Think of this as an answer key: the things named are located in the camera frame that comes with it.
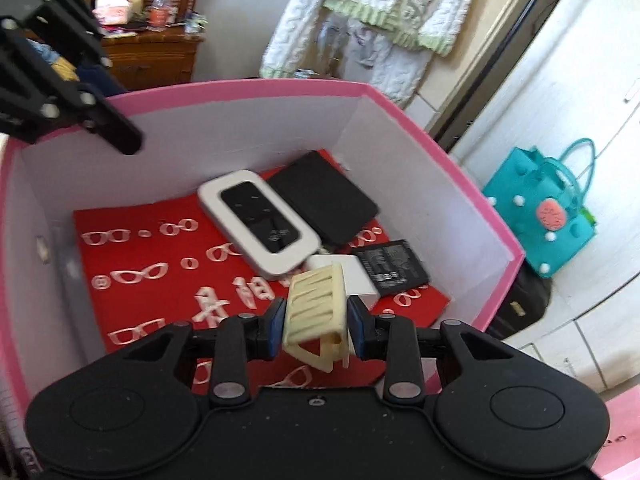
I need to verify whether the beige claw hair clip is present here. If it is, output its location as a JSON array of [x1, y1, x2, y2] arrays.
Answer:
[[281, 264, 353, 373]]

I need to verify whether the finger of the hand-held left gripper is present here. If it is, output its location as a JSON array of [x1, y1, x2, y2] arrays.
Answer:
[[25, 0, 113, 68], [0, 16, 146, 156]]

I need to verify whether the wooden cabinet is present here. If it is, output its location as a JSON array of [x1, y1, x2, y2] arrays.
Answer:
[[97, 25, 203, 93]]

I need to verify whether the white charger plug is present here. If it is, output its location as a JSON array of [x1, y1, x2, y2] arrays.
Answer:
[[305, 254, 381, 311]]

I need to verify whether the dark sliding door frame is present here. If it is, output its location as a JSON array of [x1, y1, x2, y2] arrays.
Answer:
[[430, 0, 581, 146]]

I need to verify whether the plastic bottle orange label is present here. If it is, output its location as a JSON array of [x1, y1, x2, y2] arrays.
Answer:
[[148, 0, 173, 29]]

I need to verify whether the white pocket router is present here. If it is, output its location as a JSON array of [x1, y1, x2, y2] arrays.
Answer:
[[197, 170, 318, 282]]

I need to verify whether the cream knit baby sweater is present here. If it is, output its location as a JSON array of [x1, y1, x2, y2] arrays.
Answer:
[[260, 0, 433, 108]]

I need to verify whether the pink cardboard box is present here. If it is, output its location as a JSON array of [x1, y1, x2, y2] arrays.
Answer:
[[0, 79, 526, 480]]

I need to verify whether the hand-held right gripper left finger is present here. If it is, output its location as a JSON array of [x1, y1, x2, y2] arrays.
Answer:
[[102, 297, 287, 408]]

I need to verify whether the white wardrobe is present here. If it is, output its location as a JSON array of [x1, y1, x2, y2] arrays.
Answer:
[[450, 0, 640, 391]]

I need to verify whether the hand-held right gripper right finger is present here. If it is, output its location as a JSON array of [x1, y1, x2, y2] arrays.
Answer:
[[346, 296, 531, 406]]

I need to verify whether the black phone battery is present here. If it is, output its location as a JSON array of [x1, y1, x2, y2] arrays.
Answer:
[[350, 240, 431, 297]]

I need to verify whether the black suitcase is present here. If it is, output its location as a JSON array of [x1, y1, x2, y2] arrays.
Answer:
[[485, 260, 553, 339]]

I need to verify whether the grey garment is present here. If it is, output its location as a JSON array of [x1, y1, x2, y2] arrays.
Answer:
[[320, 17, 396, 68]]

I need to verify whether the teal felt handbag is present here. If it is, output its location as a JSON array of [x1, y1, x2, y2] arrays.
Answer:
[[482, 138, 598, 279]]

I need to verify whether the black portable hard drive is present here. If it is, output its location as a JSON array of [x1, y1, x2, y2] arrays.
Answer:
[[265, 150, 379, 247]]

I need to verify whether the red printed glasses pouch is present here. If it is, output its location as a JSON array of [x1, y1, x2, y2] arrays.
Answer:
[[74, 147, 451, 391]]

